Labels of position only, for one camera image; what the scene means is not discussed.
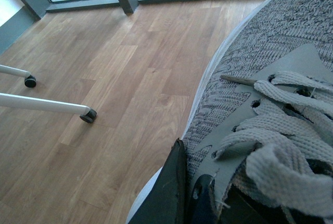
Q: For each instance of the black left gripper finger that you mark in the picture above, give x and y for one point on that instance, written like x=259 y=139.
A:
x=165 y=202

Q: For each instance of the grey knit sneaker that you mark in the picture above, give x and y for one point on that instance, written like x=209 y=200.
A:
x=258 y=142

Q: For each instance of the white chair leg with caster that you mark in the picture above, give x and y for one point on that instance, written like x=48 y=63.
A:
x=86 y=113

